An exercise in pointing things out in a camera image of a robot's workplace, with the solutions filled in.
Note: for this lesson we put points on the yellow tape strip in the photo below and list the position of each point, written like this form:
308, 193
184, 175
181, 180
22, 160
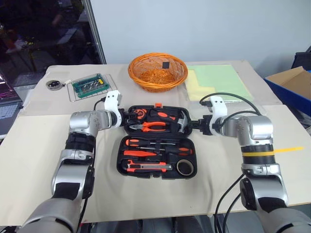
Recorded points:
289, 149

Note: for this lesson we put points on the black plastic tool case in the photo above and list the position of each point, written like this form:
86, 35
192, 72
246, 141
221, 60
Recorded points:
155, 136

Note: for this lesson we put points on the blue bin with cardboard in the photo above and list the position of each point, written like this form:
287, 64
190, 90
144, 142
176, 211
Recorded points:
291, 82

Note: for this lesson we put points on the black chair backrest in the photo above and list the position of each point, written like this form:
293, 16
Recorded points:
302, 60

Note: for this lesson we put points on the beige table mat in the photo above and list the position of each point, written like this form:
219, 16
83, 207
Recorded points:
36, 102
155, 196

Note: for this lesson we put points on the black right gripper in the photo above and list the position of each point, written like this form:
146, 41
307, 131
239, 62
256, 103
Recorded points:
206, 125

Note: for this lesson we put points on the green screwdriver bit case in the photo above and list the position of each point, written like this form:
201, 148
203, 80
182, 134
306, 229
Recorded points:
88, 83

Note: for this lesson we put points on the orange voltage tester pen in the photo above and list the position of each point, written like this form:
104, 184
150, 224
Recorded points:
138, 154

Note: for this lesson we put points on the black orange phillips screwdriver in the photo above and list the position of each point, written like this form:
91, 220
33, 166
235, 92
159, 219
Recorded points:
182, 151

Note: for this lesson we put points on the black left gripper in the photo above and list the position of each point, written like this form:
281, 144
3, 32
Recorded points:
126, 117

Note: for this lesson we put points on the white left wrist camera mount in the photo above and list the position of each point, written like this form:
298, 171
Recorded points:
113, 99

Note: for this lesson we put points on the orange black tape measure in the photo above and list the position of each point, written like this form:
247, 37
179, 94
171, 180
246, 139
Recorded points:
140, 113

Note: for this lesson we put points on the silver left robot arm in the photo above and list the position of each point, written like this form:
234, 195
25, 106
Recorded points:
73, 177

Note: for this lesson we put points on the orange black flathead screwdriver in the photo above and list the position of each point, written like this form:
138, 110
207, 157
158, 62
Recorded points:
132, 142

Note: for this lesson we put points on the small black square tag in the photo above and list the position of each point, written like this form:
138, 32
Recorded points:
165, 65

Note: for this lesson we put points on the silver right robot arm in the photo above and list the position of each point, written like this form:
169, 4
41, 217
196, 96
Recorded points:
262, 179

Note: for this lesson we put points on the round metal tin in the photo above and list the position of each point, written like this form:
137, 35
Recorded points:
53, 85

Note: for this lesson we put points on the green paper sheet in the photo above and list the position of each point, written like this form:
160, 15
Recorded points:
226, 77

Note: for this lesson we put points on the metal frame post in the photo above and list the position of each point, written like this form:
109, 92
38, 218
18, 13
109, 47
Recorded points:
96, 31

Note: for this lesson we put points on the grey tape roll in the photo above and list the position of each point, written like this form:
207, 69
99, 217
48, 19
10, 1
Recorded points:
181, 170

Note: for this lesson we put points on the orange black utility knife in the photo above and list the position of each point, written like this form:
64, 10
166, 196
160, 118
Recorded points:
148, 166

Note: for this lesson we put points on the yellow paper sheet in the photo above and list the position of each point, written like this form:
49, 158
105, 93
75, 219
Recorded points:
196, 89

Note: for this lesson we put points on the claw hammer black orange grip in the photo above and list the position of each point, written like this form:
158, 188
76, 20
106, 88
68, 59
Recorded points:
182, 122

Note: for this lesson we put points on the orange wicker basket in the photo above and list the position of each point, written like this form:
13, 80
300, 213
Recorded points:
139, 77

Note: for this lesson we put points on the open laptop computer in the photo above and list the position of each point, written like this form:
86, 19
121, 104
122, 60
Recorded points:
8, 109

